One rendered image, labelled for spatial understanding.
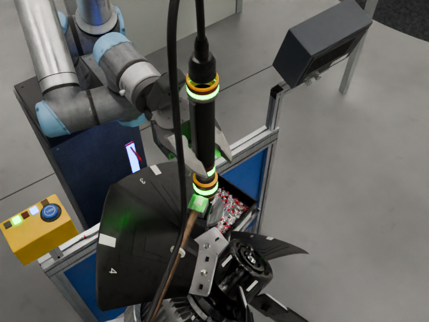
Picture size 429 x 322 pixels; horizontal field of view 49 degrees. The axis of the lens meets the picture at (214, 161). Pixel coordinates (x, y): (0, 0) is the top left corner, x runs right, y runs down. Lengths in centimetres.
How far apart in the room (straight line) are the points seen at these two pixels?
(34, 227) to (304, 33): 92
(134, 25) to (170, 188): 199
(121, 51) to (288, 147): 193
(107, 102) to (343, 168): 192
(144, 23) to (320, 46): 179
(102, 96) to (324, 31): 76
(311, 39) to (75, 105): 76
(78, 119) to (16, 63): 245
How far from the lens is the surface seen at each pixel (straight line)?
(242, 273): 97
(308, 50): 141
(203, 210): 82
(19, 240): 130
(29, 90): 160
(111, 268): 82
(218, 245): 108
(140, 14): 300
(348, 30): 151
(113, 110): 96
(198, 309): 102
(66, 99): 96
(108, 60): 89
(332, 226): 249
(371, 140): 286
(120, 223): 85
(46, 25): 101
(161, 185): 115
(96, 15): 134
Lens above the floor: 216
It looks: 55 degrees down
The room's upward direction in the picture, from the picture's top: straight up
